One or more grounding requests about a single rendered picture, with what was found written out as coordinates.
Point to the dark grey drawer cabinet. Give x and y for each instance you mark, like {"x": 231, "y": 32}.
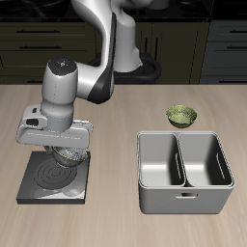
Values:
{"x": 225, "y": 54}

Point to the flat black base plate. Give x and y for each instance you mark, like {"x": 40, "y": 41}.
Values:
{"x": 151, "y": 69}

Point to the dark grey stove plate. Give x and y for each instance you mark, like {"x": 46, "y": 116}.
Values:
{"x": 48, "y": 180}

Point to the dark wooden drawer cabinet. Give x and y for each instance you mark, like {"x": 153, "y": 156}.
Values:
{"x": 38, "y": 48}

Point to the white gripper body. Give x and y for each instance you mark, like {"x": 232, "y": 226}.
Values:
{"x": 54, "y": 139}

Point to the black kitchen countertop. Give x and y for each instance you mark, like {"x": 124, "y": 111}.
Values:
{"x": 35, "y": 11}

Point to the green fluted bowl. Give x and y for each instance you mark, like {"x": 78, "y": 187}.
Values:
{"x": 181, "y": 116}

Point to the dark wooden door cabinet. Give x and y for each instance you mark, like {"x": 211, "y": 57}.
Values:
{"x": 180, "y": 51}

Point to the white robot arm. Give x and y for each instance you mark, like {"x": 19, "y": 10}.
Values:
{"x": 96, "y": 35}

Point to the white basket with two bins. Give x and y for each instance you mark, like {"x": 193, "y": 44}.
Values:
{"x": 185, "y": 180}

